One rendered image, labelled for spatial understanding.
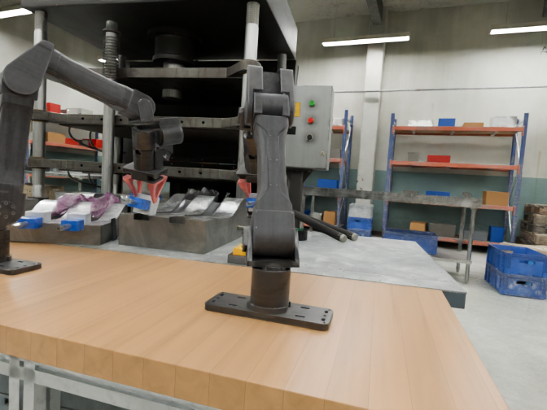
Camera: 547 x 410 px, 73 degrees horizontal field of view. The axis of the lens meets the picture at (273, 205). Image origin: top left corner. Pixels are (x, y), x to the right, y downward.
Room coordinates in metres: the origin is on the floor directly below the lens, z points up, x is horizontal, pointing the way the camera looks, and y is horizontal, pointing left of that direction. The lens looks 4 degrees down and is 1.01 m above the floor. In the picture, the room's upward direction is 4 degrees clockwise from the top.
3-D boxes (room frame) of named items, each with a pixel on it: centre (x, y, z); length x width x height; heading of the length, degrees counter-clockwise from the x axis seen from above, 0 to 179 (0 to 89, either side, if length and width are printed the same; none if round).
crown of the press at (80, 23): (2.25, 0.64, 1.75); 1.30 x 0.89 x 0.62; 78
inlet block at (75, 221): (0.96, 0.53, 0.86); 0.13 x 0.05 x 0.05; 5
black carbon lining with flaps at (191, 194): (1.22, 0.26, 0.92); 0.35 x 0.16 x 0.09; 168
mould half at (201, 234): (1.24, 0.25, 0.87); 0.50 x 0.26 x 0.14; 168
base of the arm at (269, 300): (0.58, 0.00, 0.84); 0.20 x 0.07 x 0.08; 74
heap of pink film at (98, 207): (1.23, 0.61, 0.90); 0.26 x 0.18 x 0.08; 5
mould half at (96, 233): (1.23, 0.62, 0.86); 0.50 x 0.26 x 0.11; 5
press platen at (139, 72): (2.22, 0.63, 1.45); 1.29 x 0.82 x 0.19; 78
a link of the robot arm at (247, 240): (0.59, 0.00, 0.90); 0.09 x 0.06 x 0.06; 99
